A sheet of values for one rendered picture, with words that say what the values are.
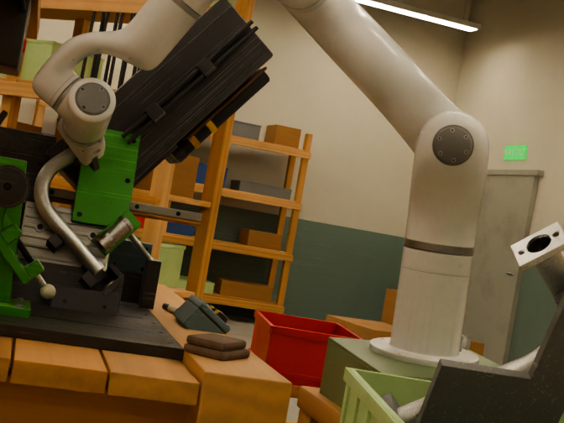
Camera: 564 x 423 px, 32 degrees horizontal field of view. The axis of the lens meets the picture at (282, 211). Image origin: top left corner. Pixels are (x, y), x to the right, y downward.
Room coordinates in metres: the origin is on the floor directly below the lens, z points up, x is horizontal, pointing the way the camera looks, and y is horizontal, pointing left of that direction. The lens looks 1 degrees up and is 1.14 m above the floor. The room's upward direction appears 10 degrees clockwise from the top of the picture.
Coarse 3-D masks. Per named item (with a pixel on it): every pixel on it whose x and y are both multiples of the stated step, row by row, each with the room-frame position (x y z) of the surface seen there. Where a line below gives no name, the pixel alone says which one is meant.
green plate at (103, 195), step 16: (112, 144) 2.09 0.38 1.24; (112, 160) 2.08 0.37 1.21; (128, 160) 2.09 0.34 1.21; (80, 176) 2.06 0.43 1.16; (96, 176) 2.07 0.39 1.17; (112, 176) 2.08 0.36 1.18; (128, 176) 2.09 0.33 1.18; (80, 192) 2.05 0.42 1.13; (96, 192) 2.06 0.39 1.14; (112, 192) 2.07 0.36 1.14; (128, 192) 2.08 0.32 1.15; (80, 208) 2.04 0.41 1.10; (96, 208) 2.05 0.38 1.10; (112, 208) 2.06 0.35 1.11; (128, 208) 2.07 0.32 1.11; (96, 224) 2.04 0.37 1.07
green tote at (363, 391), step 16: (352, 368) 1.35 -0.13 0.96; (352, 384) 1.27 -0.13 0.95; (368, 384) 1.22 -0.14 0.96; (384, 384) 1.35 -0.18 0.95; (400, 384) 1.35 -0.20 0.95; (416, 384) 1.35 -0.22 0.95; (352, 400) 1.27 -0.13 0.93; (368, 400) 1.15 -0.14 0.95; (400, 400) 1.35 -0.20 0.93; (352, 416) 1.25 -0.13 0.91; (368, 416) 1.14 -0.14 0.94; (384, 416) 1.05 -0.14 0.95
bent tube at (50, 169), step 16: (64, 160) 2.02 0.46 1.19; (48, 176) 2.00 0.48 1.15; (48, 192) 2.00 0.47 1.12; (48, 208) 1.99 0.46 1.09; (48, 224) 2.00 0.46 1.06; (64, 224) 1.99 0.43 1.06; (64, 240) 1.99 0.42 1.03; (80, 240) 2.00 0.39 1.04; (80, 256) 1.99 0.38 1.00; (96, 272) 1.99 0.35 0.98
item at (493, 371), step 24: (552, 336) 1.02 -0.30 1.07; (552, 360) 1.03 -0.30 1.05; (432, 384) 1.05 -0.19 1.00; (456, 384) 1.04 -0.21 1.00; (480, 384) 1.04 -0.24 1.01; (504, 384) 1.05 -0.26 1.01; (528, 384) 1.05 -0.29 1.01; (552, 384) 1.05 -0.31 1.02; (432, 408) 1.06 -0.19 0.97; (456, 408) 1.06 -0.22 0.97; (480, 408) 1.06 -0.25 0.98; (504, 408) 1.06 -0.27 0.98; (528, 408) 1.06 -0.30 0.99; (552, 408) 1.07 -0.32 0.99
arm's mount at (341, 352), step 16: (336, 352) 1.73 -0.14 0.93; (352, 352) 1.66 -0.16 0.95; (368, 352) 1.68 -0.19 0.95; (336, 368) 1.72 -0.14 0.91; (368, 368) 1.58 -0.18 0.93; (384, 368) 1.56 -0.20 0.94; (400, 368) 1.58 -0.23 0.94; (416, 368) 1.60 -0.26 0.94; (432, 368) 1.62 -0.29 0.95; (336, 384) 1.71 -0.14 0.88; (336, 400) 1.70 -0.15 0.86
